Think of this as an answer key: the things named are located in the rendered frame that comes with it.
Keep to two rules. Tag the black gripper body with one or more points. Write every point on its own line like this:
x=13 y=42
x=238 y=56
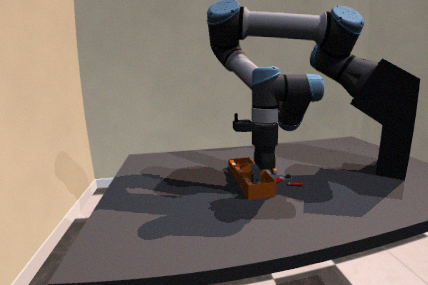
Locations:
x=264 y=135

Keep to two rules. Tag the red usb stick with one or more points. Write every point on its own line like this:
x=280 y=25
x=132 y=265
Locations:
x=278 y=179

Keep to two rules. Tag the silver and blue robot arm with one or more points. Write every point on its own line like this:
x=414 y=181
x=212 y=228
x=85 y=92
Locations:
x=335 y=33

